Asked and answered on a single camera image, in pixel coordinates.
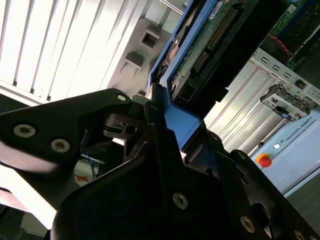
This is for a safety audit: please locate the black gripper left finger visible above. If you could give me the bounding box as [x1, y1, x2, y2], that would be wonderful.
[0, 83, 196, 221]

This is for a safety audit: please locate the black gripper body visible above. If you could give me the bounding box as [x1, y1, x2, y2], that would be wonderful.
[49, 155, 237, 240]

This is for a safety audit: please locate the hard disk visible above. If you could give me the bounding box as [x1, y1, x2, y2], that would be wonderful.
[147, 0, 291, 176]

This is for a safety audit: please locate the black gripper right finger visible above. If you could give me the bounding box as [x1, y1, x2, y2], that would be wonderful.
[204, 124, 320, 240]

